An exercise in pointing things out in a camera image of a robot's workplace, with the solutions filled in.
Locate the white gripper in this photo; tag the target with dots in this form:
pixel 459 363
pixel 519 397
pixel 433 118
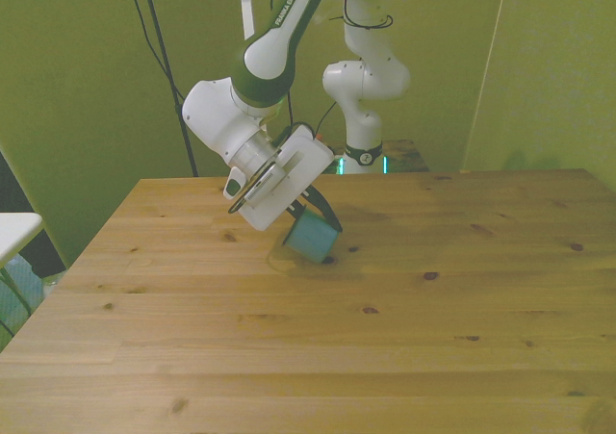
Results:
pixel 298 164

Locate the teal cube block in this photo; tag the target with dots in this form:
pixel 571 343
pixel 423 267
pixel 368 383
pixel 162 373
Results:
pixel 310 237

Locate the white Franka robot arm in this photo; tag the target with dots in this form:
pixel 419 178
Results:
pixel 212 111

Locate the black tripod stand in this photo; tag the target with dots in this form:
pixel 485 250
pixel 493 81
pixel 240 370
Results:
pixel 161 58

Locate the white vertical pole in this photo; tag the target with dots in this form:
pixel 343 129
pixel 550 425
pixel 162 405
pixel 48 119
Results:
pixel 247 6

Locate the white side table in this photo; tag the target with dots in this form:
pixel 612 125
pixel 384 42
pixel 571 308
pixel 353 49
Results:
pixel 14 234

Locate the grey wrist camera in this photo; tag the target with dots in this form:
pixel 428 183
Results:
pixel 262 182

